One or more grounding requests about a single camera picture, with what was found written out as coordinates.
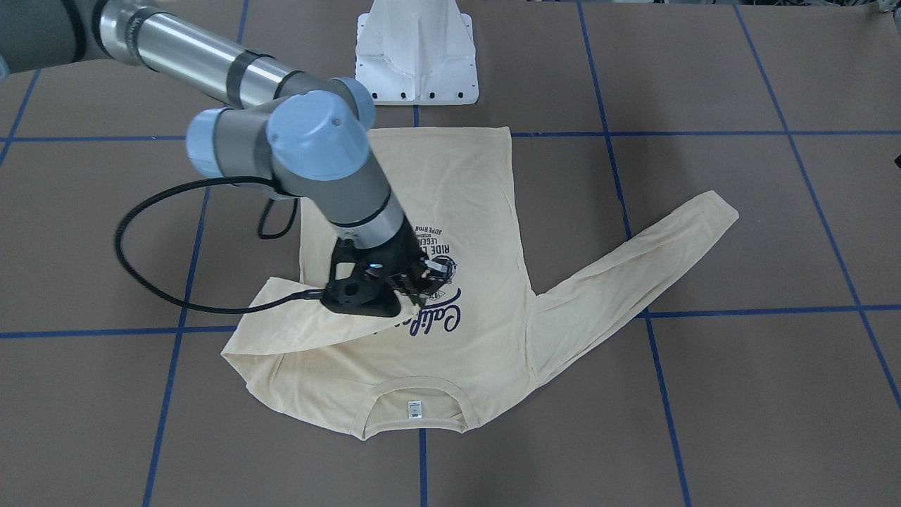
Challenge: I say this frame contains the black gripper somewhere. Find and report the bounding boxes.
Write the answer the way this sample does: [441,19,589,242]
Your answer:
[321,224,457,318]

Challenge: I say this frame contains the beige long-sleeve printed shirt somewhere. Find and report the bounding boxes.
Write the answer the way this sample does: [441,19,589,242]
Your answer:
[221,127,739,440]

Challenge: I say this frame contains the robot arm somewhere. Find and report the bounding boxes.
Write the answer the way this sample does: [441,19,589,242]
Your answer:
[2,1,455,318]

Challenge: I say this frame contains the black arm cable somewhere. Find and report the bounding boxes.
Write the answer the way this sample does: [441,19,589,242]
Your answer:
[114,176,332,315]

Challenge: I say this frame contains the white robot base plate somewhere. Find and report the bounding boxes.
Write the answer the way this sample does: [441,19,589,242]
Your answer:
[355,1,480,106]

